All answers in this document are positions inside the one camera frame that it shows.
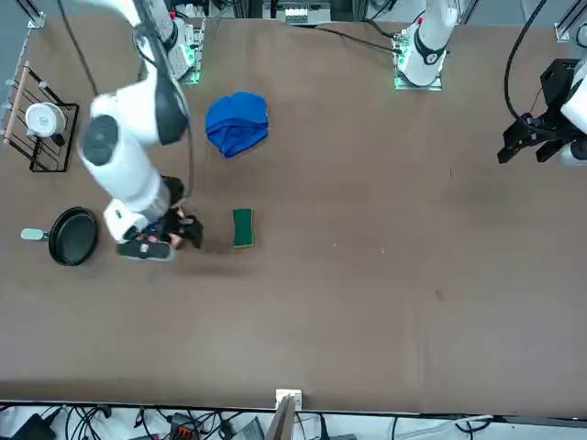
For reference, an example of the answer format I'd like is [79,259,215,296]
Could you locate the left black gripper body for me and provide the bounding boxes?
[522,58,580,138]

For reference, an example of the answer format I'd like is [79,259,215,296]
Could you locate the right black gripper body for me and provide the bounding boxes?
[161,176,190,219]

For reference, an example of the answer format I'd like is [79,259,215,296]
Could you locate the green and yellow sponge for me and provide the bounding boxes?
[231,208,255,250]

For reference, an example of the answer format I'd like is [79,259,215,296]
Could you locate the blue cloth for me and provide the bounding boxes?
[205,91,271,160]

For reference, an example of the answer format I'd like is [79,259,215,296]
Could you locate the white cup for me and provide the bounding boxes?
[25,103,65,138]

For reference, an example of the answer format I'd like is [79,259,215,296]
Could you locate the orange and black device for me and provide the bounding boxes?
[168,412,203,440]

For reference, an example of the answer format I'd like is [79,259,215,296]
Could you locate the white socket box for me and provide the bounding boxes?
[283,3,309,25]

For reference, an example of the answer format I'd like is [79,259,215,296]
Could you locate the black power adapter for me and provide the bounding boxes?
[9,412,57,440]

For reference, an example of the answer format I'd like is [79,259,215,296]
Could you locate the aluminium corner rail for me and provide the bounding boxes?
[16,0,47,29]
[554,0,587,41]

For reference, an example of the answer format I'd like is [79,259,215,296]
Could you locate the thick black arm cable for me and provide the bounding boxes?
[503,0,549,126]

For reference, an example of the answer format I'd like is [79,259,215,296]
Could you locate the black pan grey handle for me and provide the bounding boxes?
[20,205,100,267]

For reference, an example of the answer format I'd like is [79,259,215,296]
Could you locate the black wire rack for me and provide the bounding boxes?
[3,61,81,174]

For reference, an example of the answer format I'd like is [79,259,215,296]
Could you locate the thin black hanging cable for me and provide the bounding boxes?
[56,0,100,94]

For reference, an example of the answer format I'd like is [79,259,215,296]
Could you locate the white table edge bracket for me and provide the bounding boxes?
[274,388,305,411]

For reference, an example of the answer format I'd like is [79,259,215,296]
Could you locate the black cable across table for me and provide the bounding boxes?
[315,16,403,52]

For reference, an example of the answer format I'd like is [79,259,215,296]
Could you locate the aluminium profile post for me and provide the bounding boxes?
[267,394,297,440]

